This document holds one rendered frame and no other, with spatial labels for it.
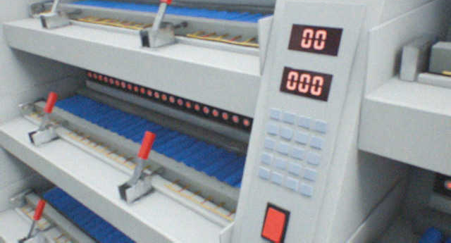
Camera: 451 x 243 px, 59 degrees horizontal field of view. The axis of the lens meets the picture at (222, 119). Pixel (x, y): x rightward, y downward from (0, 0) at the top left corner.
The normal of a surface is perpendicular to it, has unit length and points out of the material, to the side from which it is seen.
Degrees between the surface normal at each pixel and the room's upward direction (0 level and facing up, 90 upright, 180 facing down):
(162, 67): 111
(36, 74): 90
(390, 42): 90
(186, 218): 20
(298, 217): 90
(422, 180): 90
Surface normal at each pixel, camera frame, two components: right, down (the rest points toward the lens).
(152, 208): -0.07, -0.91
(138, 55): -0.67, 0.35
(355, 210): 0.74, 0.23
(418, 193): -0.65, 0.01
